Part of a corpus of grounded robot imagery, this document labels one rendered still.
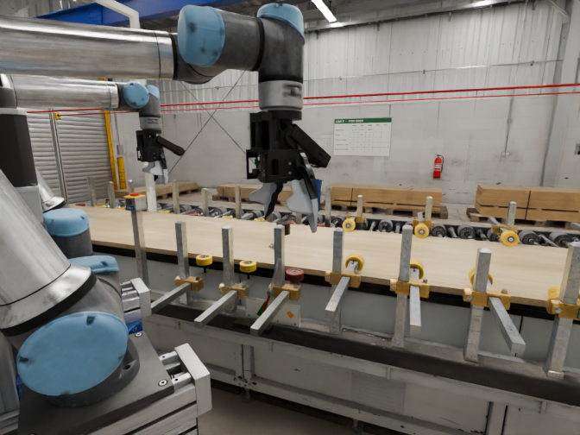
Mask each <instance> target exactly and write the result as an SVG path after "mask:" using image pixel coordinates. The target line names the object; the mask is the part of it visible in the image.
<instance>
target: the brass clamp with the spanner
mask: <svg viewBox="0 0 580 435"><path fill-rule="evenodd" d="M293 287H294V285H292V284H286V283H285V285H284V286H283V287H276V286H275V285H274V287H273V290H274V293H273V297H275V298H277V297H278V296H279V295H280V293H281V292H282V291H288V292H290V298H289V300H294V301H298V300H299V298H300V297H301V286H299V288H293Z"/></svg>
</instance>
